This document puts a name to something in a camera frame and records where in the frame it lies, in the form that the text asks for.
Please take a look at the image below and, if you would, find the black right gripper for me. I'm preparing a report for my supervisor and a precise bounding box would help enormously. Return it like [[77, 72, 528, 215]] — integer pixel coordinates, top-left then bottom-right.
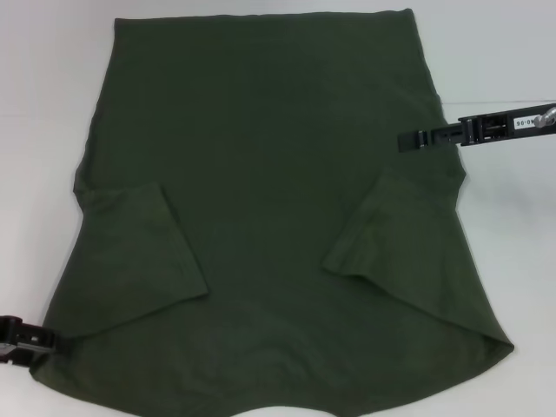
[[398, 103, 556, 153]]

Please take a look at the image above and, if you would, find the dark green shirt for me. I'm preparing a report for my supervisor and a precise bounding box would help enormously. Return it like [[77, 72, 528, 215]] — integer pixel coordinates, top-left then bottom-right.
[[23, 7, 516, 417]]

